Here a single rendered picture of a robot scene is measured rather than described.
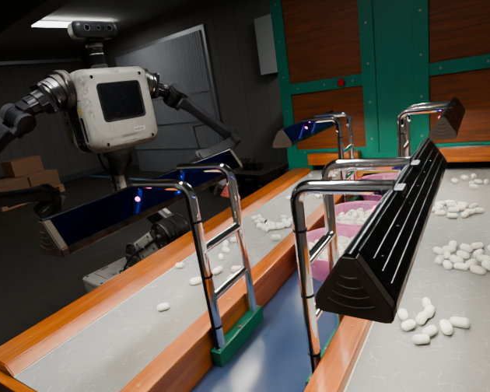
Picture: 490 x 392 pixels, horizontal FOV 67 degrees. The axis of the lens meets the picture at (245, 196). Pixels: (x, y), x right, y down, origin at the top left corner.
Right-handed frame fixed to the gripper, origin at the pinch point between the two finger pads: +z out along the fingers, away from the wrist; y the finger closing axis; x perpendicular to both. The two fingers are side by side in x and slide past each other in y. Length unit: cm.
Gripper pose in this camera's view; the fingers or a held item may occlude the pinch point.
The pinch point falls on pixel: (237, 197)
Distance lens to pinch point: 155.2
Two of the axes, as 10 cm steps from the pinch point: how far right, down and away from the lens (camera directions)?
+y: 5.1, -3.2, 8.0
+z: 7.4, 6.3, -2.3
